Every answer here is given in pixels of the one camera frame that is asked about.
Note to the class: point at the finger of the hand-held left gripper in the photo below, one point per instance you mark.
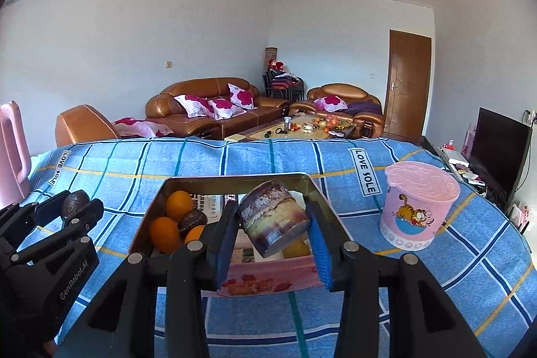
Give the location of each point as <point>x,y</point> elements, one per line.
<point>79,230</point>
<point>37,211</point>

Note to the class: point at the pink cardboard box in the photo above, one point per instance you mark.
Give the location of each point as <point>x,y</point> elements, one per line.
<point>268,280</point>

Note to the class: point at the wooden coffee table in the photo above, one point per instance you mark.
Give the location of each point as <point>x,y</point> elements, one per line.
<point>256,133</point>

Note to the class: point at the small glass jar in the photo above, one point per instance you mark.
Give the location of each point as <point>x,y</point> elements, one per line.
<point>272,219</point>

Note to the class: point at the dark brown wrinkled fruit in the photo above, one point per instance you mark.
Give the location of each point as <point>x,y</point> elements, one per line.
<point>193,217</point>
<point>75,203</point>

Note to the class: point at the brown leather sofa end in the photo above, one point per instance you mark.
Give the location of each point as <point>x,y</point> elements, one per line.
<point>82,127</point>

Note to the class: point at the small yellow-brown fruit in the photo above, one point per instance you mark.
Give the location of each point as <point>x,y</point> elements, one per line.
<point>298,249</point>

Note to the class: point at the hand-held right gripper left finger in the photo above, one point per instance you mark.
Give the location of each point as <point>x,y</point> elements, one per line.
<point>224,253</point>

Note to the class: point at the blue plaid tablecloth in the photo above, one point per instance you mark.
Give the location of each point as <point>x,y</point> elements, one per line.
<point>377,299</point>

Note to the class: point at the pink gift bag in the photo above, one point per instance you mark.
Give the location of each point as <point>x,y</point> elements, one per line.
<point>468,140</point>

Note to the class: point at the newspaper box lining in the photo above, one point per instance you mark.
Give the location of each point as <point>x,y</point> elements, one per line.
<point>205,205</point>

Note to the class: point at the pink chair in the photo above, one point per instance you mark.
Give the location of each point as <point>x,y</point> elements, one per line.
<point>12,156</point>

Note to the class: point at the purple cloth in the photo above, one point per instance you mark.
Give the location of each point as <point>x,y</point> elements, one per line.
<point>364,108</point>

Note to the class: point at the pile of assorted fruit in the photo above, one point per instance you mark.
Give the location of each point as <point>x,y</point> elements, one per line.
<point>323,124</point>

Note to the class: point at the tall patterned floor vase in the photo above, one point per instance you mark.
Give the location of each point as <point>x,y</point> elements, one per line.
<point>271,54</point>

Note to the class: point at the black flat television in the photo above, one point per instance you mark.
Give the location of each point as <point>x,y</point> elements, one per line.
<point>497,152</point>

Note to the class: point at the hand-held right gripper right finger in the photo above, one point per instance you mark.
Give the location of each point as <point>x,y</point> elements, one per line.
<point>322,257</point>

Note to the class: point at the brown leather armchair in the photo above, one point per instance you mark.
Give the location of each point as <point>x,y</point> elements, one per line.
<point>340,91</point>

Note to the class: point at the brown leather three-seat sofa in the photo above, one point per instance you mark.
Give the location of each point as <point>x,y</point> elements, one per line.
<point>168,112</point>

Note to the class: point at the brown wooden door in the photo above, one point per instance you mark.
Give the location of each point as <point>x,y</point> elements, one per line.
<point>407,85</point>

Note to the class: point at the stack of black chairs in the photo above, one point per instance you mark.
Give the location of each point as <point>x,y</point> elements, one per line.
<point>285,85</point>

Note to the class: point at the white pillow with magenta flowers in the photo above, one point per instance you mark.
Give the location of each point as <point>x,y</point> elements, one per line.
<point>242,96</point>
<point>226,109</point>
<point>331,103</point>
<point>194,105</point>

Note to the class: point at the pink cartoon cup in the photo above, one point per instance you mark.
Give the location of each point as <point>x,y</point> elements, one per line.
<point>415,211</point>

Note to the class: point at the large orange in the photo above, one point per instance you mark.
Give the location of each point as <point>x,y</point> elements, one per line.
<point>165,235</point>

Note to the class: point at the red plush toy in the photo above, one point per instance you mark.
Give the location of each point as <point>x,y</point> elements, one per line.
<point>277,65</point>

